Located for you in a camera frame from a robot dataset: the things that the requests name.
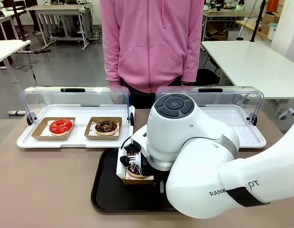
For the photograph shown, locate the large white work table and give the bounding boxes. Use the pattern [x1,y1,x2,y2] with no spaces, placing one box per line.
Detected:
[200,40,294,114]

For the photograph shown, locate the clear hinged display lid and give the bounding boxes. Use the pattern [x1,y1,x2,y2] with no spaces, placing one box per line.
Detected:
[154,85,265,124]
[20,85,131,126]

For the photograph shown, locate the person's left forearm pink sleeve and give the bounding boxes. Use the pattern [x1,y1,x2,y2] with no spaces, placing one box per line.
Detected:
[180,30,201,84]

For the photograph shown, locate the red glazed donut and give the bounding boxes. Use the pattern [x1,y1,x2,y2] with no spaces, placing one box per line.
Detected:
[49,118,74,137]

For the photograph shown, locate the black camera cable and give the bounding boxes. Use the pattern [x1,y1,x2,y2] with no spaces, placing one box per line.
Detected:
[121,135,134,151]

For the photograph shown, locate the black pole with base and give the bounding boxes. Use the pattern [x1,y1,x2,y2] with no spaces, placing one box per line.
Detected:
[10,0,28,41]

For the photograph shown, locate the purple chocolate drizzled donut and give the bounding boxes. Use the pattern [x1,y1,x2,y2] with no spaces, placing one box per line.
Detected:
[127,164,148,180]

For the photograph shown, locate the white table with leg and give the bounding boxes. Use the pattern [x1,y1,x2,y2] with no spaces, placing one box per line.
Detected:
[0,39,31,95]

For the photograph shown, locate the black plastic serving tray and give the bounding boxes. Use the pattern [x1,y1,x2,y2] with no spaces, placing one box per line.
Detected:
[90,146,180,213]

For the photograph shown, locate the background person dark clothes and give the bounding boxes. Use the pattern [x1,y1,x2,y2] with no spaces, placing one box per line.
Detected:
[28,0,43,36]

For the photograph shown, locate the brown cardboard donut box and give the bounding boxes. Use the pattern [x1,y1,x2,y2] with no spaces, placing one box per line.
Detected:
[84,116,123,141]
[121,173,155,185]
[31,116,76,141]

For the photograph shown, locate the grey table caster foot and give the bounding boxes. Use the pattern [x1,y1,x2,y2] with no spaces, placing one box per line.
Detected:
[278,107,294,121]

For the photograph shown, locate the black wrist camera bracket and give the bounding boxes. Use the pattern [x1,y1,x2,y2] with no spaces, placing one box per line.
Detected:
[119,143,141,167]

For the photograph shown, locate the white printed paper liner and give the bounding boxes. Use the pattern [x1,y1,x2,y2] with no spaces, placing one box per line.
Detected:
[124,171,154,181]
[39,119,75,137]
[88,122,121,137]

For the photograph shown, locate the person's right forearm pink sleeve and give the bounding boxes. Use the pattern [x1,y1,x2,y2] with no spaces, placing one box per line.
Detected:
[103,30,121,84]

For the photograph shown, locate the grey standing desk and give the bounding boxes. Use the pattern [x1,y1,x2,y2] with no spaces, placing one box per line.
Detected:
[23,4,91,51]

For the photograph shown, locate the person in pink hoodie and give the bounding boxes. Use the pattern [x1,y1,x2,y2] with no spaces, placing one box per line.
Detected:
[99,0,205,110]

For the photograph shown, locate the black vertical pole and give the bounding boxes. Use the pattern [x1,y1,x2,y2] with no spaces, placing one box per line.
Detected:
[249,0,267,43]

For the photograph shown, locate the black floor cable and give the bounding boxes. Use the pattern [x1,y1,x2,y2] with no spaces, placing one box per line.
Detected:
[13,45,40,86]

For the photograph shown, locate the grey desk with equipment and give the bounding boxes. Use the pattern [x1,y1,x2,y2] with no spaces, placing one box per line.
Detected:
[203,9,245,41]

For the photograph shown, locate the wooden workbench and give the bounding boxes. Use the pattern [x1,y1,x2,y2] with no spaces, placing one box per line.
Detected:
[235,19,273,40]

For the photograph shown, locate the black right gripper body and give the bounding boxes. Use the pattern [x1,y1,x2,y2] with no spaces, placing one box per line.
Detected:
[137,154,173,190]

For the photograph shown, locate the chocolate glazed donut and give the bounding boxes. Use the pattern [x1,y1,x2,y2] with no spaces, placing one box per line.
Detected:
[94,119,119,136]

